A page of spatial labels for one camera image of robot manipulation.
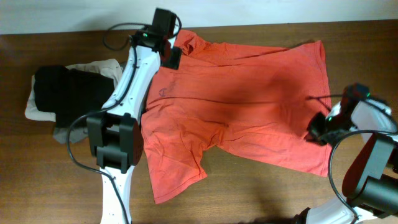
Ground red printed t-shirt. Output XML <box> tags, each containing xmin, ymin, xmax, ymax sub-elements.
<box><xmin>141</xmin><ymin>30</ymin><xmax>331</xmax><ymax>204</ymax></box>

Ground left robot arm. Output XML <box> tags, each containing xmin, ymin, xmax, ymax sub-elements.
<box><xmin>86</xmin><ymin>8</ymin><xmax>182</xmax><ymax>223</ymax></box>

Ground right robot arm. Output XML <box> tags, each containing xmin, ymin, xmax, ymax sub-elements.
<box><xmin>292</xmin><ymin>83</ymin><xmax>397</xmax><ymax>224</ymax></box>

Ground beige folded garment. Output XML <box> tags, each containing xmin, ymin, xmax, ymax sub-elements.
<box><xmin>24</xmin><ymin>59</ymin><xmax>123</xmax><ymax>122</ymax></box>

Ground black folded garment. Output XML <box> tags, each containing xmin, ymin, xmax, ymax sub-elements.
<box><xmin>34</xmin><ymin>65</ymin><xmax>114</xmax><ymax>128</ymax></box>

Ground grey folded garment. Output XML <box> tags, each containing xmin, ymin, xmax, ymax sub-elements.
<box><xmin>53</xmin><ymin>127</ymin><xmax>88</xmax><ymax>144</ymax></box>

